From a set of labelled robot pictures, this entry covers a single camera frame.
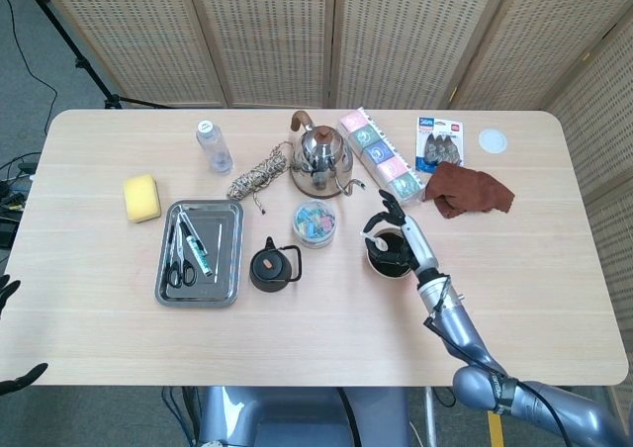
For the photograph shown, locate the bundle of speckled rope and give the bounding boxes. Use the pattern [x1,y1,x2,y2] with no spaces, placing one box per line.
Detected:
[226,139,292,216]

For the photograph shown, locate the stainless steel tray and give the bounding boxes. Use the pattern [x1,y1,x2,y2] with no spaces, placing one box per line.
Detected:
[154,199,245,309]

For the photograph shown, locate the white and green marker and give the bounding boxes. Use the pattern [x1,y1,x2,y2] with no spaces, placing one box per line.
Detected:
[178,221,213,277]

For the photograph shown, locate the blister pack of hooks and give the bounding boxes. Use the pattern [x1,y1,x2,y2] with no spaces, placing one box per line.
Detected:
[413,116,468,174]

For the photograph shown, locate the tangled floor cables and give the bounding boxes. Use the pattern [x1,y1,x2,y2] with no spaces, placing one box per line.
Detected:
[0,152,41,250]

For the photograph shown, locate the small black teapot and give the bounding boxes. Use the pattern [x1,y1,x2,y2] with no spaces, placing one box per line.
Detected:
[248,236,303,294]

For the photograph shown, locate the silver table leg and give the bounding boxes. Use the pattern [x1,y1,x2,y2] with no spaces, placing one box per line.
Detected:
[423,386,440,447]

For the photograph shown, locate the pack of pastel tissue packets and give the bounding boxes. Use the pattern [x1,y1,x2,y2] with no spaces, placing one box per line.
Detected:
[338,108,427,210]

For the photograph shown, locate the thin black floor cable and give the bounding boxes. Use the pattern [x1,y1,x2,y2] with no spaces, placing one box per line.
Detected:
[0,0,59,136]

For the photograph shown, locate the yellow sponge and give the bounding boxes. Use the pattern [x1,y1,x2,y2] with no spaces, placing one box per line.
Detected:
[123,173,163,224]

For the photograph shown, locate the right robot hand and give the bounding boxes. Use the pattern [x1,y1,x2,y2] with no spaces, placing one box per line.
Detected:
[362,188,441,278]

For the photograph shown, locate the stainless steel gooseneck kettle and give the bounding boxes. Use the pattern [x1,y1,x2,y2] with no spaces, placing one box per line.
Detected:
[289,110,367,200]

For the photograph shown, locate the brown cloth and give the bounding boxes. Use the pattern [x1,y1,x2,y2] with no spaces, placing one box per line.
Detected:
[422,161,516,220]

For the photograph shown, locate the woven folding screen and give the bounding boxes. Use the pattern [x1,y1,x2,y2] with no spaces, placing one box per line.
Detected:
[32,0,633,408]

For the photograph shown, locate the black tripod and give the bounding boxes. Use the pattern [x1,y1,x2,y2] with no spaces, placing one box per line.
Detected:
[14,0,174,110]

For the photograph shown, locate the black handled scissors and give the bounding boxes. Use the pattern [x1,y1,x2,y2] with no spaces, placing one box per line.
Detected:
[164,212,198,289]

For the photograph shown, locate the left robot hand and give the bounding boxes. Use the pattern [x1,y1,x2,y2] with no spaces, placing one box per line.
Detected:
[0,274,49,397]

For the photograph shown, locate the clear plastic bottle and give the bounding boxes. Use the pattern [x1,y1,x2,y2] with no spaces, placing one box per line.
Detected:
[195,119,233,176]

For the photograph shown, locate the clear jar of coloured clips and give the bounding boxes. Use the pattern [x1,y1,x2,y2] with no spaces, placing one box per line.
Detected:
[291,199,341,250]

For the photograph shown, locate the white bowl of dark liquid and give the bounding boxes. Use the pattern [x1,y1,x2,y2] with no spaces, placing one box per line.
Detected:
[366,227,421,281]

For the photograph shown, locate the white round lid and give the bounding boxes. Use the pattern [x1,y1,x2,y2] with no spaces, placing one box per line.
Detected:
[477,128,509,154]

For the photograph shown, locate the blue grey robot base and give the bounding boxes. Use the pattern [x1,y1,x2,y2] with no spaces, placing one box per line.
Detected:
[197,386,411,447]

